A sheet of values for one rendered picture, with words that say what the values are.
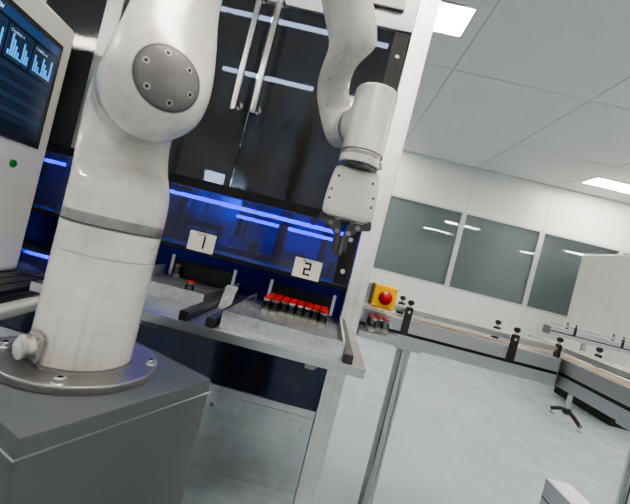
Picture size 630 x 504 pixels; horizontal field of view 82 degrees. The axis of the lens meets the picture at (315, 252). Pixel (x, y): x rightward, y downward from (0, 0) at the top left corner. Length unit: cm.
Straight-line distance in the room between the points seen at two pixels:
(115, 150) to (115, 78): 13
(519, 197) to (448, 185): 110
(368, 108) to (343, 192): 16
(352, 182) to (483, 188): 561
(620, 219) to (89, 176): 711
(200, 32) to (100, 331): 38
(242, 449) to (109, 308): 87
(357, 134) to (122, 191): 43
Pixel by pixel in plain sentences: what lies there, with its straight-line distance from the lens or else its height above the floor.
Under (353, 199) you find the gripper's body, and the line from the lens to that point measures 71.
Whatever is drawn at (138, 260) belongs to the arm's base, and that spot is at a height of 101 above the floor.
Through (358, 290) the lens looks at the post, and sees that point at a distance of 112.
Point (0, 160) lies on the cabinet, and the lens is 127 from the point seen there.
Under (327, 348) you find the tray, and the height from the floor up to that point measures 89.
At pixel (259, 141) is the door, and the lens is 120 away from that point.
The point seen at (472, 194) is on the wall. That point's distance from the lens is 620.
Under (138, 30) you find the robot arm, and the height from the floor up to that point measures 126.
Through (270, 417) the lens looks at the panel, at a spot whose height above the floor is 55.
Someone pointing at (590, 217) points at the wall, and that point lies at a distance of 700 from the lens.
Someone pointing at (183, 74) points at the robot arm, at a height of 123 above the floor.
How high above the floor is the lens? 108
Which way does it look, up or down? level
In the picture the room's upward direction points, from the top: 14 degrees clockwise
